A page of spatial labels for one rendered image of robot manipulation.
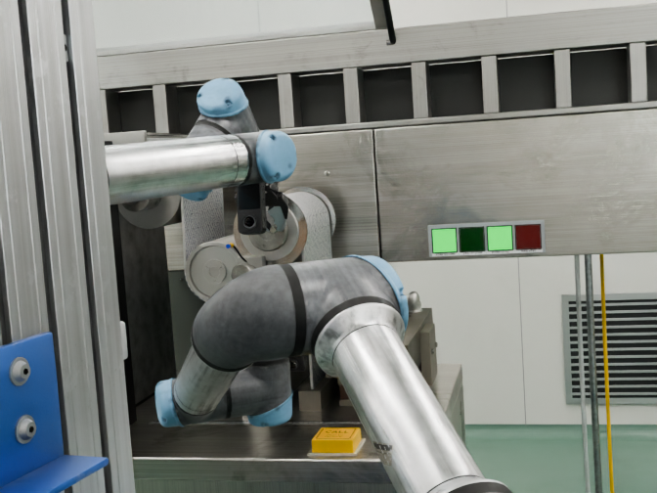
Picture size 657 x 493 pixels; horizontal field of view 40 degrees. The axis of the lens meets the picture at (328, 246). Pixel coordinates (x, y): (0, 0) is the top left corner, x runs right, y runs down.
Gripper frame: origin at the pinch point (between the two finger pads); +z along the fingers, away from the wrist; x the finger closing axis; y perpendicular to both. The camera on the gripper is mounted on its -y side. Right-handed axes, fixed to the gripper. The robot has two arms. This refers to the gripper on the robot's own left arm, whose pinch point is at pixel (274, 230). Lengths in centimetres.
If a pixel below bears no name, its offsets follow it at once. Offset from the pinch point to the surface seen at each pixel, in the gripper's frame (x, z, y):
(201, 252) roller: 16.4, 6.0, -0.4
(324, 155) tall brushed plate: -2.0, 19.6, 33.9
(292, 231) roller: -2.7, 2.9, 1.5
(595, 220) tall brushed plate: -60, 31, 20
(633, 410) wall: -87, 279, 87
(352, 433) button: -16.8, 6.3, -37.8
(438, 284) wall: 0, 239, 134
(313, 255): -4.3, 13.1, 2.6
